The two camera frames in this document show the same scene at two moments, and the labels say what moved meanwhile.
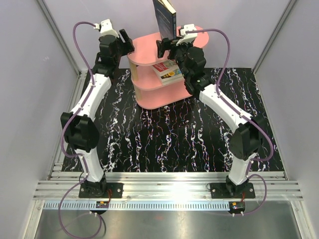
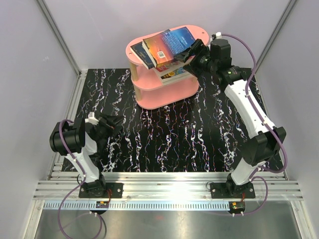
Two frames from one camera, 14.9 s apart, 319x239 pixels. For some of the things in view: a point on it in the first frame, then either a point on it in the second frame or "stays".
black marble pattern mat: (195, 136) stays
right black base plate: (220, 190) stays
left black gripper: (127, 46) to (114, 121)
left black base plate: (101, 190) stays
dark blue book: (166, 18) to (139, 50)
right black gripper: (165, 45) to (197, 48)
